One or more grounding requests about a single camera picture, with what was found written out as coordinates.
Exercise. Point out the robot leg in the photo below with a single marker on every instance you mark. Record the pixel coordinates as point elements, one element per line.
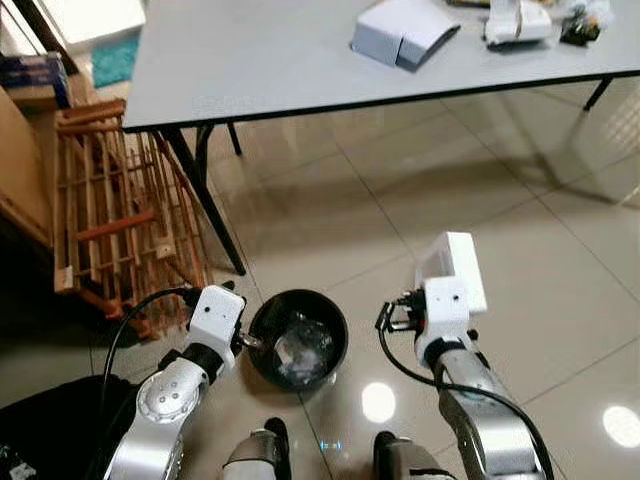
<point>255,455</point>
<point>405,460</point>

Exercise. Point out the blue printed carton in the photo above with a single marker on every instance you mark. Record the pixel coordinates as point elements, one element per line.
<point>30,80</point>

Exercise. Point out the colourful dark snack wrapper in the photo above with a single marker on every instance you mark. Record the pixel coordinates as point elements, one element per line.
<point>580,32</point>

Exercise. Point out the white open cardboard box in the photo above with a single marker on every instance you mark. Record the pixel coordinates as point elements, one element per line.
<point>400,30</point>

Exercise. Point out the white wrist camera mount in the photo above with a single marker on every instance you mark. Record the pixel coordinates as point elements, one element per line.
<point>445,305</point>
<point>215,315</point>

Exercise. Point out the robot right leg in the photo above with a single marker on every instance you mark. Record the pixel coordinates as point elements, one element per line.
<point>405,460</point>

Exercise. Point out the bright glass window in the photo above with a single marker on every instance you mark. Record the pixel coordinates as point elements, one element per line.
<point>95,18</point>

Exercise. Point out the white shallow box tray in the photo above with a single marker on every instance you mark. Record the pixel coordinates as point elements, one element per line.
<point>465,265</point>

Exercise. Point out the robot left leg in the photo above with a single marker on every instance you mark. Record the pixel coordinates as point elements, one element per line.
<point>255,455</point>

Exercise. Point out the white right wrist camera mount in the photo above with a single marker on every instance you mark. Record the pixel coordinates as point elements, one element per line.
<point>445,305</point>

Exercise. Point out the crumpled clear plastic trash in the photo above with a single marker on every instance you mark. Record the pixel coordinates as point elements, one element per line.
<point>305,350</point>

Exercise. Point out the black round rubbish bin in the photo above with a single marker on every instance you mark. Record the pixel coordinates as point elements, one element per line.
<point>300,303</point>

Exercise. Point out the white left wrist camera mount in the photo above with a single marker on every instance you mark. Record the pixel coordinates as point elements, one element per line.
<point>215,315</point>

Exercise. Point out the grey table with black legs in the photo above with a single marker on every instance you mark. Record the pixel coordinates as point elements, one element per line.
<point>260,50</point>

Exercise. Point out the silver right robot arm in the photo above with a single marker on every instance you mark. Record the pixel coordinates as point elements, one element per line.
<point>480,420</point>

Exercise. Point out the wooden slatted rack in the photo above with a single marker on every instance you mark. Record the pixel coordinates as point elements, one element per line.
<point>120,225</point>

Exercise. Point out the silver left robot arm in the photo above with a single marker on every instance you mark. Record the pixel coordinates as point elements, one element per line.
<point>165,400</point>

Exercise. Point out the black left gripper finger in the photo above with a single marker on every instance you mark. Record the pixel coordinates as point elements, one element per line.
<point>230,287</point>
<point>274,324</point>

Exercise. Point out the teal floor mat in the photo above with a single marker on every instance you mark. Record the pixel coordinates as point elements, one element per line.
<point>115,62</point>

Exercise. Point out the black fabric bag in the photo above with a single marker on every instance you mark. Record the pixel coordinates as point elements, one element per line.
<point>50,420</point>

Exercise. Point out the large brown cardboard box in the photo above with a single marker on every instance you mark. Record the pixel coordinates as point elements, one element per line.
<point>22,160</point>

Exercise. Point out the printed plastic package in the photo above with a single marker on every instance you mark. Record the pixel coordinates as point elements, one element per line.
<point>10,465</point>

